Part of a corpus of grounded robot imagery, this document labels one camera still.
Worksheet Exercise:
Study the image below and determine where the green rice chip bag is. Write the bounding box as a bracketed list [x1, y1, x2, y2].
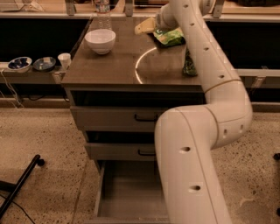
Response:
[153, 28, 186, 47]

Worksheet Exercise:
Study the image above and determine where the dark blue bowl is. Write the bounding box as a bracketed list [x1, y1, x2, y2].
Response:
[32, 57, 56, 72]

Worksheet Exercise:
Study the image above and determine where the green soda can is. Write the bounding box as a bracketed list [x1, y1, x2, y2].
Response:
[183, 49, 197, 77]

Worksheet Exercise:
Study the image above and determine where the grey middle drawer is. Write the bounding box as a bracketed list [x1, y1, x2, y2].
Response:
[85, 143, 156, 161]

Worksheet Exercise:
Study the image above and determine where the black stand leg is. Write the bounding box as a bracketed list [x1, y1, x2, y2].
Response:
[0, 155, 45, 219]

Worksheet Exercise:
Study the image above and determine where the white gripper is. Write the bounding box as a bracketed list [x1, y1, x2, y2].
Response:
[135, 5, 182, 35]

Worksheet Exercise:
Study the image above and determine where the grey open bottom drawer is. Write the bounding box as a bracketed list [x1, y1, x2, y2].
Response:
[84, 160, 170, 224]

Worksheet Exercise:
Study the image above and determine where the white paper cup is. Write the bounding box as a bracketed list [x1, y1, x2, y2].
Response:
[58, 52, 72, 70]

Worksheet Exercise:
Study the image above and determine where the clear plastic water bottle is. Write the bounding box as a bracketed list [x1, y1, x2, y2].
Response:
[94, 0, 112, 30]

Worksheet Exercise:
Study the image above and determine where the grey drawer cabinet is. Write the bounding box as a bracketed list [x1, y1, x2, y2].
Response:
[59, 17, 207, 224]

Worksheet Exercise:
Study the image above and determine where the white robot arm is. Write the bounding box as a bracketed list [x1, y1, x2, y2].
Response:
[155, 0, 252, 224]

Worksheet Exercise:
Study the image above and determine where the black floor cable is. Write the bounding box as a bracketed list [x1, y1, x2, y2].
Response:
[0, 193, 37, 224]

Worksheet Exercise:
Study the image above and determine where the white ceramic bowl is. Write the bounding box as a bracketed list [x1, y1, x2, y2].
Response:
[85, 29, 116, 55]

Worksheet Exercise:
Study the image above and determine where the grey side shelf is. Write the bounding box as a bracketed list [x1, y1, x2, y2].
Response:
[0, 62, 65, 85]

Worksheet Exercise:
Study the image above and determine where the blue patterned bowl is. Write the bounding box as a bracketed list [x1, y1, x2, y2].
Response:
[8, 57, 32, 73]

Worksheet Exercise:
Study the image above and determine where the white hanging cable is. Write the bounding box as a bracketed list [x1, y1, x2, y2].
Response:
[0, 69, 25, 109]

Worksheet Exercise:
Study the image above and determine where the grey top drawer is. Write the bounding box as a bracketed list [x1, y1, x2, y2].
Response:
[70, 106, 166, 132]

